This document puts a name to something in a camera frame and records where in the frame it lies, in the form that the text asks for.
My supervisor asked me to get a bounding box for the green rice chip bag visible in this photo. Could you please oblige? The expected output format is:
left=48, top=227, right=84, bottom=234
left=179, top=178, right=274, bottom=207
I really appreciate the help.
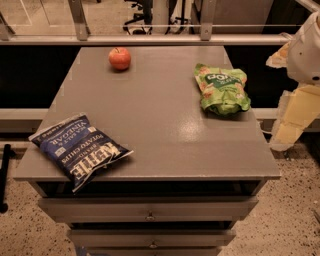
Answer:
left=194, top=63, right=251, bottom=116

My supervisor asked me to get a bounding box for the black office chair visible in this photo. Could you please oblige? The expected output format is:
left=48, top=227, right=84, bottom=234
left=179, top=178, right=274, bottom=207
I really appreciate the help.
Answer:
left=123, top=0, right=153, bottom=35

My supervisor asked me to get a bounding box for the grey drawer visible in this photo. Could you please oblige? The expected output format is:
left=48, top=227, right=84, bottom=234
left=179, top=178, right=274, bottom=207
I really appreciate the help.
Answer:
left=38, top=196, right=258, bottom=223
left=68, top=229, right=235, bottom=249

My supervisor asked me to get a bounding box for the lower grey drawer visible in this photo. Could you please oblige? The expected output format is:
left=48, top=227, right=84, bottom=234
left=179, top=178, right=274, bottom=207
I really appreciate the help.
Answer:
left=68, top=229, right=235, bottom=249

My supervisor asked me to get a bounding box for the blue kettle potato chip bag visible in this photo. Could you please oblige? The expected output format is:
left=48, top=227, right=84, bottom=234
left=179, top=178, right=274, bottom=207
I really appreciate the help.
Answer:
left=29, top=114, right=133, bottom=193

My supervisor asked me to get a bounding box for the metal railing frame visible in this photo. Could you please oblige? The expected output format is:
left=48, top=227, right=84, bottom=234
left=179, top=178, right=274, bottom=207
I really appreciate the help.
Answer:
left=0, top=0, right=320, bottom=46

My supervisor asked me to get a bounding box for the upper grey drawer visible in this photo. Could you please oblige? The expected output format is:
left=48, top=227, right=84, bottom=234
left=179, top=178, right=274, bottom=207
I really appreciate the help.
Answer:
left=38, top=196, right=258, bottom=223

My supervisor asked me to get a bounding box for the grey cabinet with drawers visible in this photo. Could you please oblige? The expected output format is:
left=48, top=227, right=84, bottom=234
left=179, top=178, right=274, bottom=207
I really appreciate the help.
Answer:
left=15, top=46, right=280, bottom=256

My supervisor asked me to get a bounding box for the red apple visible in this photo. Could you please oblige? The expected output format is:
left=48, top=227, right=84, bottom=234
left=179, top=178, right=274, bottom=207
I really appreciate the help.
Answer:
left=108, top=47, right=131, bottom=70

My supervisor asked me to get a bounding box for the black bar at left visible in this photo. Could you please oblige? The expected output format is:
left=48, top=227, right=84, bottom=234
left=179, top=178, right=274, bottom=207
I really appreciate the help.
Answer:
left=0, top=144, right=11, bottom=213

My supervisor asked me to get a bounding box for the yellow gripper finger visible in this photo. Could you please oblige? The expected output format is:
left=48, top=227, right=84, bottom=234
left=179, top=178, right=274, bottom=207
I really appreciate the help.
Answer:
left=266, top=43, right=290, bottom=68
left=269, top=84, right=320, bottom=151

